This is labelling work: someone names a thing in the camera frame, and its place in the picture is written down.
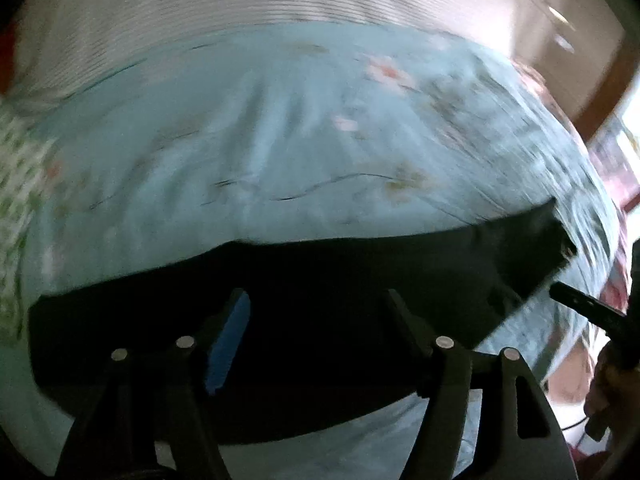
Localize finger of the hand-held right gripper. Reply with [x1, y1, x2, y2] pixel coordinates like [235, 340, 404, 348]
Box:
[549, 281, 627, 328]

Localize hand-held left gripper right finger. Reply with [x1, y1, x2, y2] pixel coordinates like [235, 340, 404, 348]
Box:
[386, 289, 581, 480]

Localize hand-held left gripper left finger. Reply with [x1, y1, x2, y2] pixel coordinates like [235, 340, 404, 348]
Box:
[54, 288, 252, 480]

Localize black pants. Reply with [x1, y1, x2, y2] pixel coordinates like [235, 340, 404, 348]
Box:
[27, 197, 577, 445]

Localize person's right hand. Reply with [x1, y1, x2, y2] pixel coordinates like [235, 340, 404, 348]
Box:
[584, 342, 632, 418]

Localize light blue floral bed sheet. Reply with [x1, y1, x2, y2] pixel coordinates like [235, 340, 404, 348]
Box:
[0, 22, 623, 480]

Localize green floral white cloth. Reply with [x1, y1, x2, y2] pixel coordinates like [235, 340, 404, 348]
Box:
[0, 92, 63, 343]

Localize wooden cabinet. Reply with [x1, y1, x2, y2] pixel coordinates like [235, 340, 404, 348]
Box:
[475, 0, 640, 141]

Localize white striped bed cover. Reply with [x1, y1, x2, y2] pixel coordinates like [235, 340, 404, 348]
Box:
[10, 0, 521, 98]

